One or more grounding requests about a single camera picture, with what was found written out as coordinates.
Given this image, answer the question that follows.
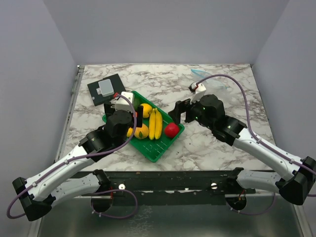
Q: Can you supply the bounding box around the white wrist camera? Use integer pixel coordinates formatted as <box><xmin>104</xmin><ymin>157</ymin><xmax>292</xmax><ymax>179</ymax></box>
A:
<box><xmin>189</xmin><ymin>82</ymin><xmax>206</xmax><ymax>104</ymax></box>
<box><xmin>111</xmin><ymin>91</ymin><xmax>134</xmax><ymax>112</ymax></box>

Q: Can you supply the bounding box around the green plastic tray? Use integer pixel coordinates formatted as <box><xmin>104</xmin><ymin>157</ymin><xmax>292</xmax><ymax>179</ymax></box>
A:
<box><xmin>102</xmin><ymin>90</ymin><xmax>186</xmax><ymax>163</ymax></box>

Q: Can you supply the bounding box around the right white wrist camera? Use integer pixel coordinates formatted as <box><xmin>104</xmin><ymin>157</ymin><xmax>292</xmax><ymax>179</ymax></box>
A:
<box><xmin>189</xmin><ymin>82</ymin><xmax>206</xmax><ymax>104</ymax></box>

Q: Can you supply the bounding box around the yellow banana bunch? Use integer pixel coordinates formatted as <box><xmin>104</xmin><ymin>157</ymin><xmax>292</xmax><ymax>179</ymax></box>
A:
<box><xmin>149</xmin><ymin>108</ymin><xmax>162</xmax><ymax>140</ymax></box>

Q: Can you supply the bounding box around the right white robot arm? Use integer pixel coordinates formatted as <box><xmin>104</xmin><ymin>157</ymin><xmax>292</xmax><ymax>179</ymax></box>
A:
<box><xmin>168</xmin><ymin>95</ymin><xmax>316</xmax><ymax>205</ymax></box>

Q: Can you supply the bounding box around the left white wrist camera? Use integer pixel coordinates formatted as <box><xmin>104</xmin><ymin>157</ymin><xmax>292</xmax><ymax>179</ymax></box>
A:
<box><xmin>111</xmin><ymin>91</ymin><xmax>134</xmax><ymax>112</ymax></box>

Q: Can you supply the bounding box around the clear zip top bag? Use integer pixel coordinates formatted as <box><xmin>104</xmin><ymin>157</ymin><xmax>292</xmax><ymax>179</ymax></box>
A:
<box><xmin>191</xmin><ymin>69</ymin><xmax>232</xmax><ymax>103</ymax></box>

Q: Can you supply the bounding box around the yellow lemon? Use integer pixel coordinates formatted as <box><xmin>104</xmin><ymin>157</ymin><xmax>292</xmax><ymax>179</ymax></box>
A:
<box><xmin>126</xmin><ymin>127</ymin><xmax>133</xmax><ymax>138</ymax></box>

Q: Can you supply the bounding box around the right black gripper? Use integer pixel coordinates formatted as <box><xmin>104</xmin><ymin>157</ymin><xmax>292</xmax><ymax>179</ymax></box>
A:
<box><xmin>168</xmin><ymin>92</ymin><xmax>215</xmax><ymax>130</ymax></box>

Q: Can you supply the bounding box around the black network box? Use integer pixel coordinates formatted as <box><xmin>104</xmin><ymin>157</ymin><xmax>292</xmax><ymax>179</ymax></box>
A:
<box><xmin>87</xmin><ymin>74</ymin><xmax>125</xmax><ymax>106</ymax></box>

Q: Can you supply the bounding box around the yellow orange mango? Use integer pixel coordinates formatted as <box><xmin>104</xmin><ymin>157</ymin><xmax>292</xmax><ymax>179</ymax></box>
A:
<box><xmin>141</xmin><ymin>103</ymin><xmax>153</xmax><ymax>119</ymax></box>

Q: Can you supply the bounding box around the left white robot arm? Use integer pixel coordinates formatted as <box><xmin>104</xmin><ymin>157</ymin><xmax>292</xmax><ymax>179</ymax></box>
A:
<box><xmin>12</xmin><ymin>110</ymin><xmax>137</xmax><ymax>221</ymax></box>

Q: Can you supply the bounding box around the red apple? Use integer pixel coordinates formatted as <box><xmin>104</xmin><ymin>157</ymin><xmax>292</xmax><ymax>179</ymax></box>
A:
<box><xmin>164</xmin><ymin>122</ymin><xmax>180</xmax><ymax>138</ymax></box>

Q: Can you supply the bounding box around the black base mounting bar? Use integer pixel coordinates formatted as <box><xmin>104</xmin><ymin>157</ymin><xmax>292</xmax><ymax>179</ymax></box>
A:
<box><xmin>71</xmin><ymin>169</ymin><xmax>257</xmax><ymax>206</ymax></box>

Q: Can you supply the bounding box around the green avocado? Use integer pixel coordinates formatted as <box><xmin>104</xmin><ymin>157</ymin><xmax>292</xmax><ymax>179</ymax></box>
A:
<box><xmin>133</xmin><ymin>97</ymin><xmax>141</xmax><ymax>110</ymax></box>

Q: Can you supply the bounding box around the orange peach with leaf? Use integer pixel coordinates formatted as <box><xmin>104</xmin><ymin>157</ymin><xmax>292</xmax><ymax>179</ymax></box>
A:
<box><xmin>134</xmin><ymin>124</ymin><xmax>149</xmax><ymax>140</ymax></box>

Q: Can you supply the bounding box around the white grey small router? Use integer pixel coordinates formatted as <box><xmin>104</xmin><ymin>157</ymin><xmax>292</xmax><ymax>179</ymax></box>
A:
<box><xmin>97</xmin><ymin>79</ymin><xmax>114</xmax><ymax>97</ymax></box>

